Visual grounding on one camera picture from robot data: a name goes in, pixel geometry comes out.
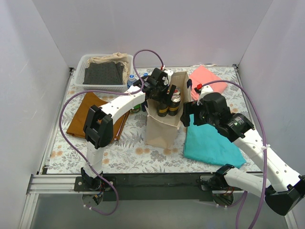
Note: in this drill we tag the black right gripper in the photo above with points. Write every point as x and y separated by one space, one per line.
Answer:
187 113

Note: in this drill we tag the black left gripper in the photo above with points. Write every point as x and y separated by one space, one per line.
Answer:
165 89

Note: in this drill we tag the dark can dented lid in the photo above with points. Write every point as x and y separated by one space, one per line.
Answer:
162 109

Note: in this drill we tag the Pocari Sweat bottle blue label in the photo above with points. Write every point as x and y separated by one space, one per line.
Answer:
131 80

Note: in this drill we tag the green Perrier bottle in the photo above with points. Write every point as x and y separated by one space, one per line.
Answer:
136 108
143 106

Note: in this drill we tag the beige canvas tote bag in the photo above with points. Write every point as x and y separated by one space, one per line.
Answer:
162 131

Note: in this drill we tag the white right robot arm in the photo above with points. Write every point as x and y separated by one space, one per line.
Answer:
282 187

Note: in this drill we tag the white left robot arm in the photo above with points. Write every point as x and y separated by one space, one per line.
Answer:
98 127

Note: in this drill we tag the red tab can right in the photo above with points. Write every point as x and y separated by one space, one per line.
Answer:
177 90

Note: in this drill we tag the dark can silver pull-tab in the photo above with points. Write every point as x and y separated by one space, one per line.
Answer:
174 105

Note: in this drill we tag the teal folded cloth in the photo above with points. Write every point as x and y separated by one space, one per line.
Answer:
204 144

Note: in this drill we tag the floral patterned table mat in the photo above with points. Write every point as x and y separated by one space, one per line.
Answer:
130 154

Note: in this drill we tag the pink folded cloth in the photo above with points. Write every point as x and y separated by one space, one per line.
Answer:
201 76

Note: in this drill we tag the beige crumpled cloth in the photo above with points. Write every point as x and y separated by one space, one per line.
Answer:
123 58

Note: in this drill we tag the dark grey dotted cloth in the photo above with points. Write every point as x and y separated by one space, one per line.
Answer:
107 73

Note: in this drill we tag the white plastic basket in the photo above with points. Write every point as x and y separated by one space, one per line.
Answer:
79 78

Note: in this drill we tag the brown folded cloth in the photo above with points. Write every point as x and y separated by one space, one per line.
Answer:
76 127

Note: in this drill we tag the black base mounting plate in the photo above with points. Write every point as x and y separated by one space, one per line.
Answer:
162 186

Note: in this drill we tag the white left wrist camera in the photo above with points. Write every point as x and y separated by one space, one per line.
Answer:
167 78

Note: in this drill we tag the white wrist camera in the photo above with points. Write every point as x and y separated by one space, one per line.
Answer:
202 91
167 78

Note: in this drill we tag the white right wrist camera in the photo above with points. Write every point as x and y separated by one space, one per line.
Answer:
202 91

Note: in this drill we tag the aluminium frame rail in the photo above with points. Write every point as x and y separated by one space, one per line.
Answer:
47 197

